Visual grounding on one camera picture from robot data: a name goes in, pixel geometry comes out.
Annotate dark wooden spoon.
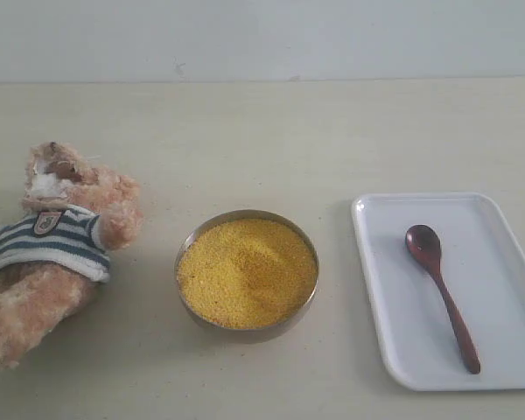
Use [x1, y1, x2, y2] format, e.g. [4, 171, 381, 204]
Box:
[405, 224, 481, 375]

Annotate teddy bear striped sweater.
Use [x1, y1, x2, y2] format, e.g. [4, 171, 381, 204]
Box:
[0, 140, 144, 372]

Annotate metal bowl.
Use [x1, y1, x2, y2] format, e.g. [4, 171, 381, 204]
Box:
[174, 209, 319, 343]

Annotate yellow millet grains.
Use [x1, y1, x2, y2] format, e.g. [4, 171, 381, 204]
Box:
[177, 219, 318, 330]

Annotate white rectangular tray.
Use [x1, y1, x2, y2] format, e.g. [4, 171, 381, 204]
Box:
[351, 192, 525, 391]

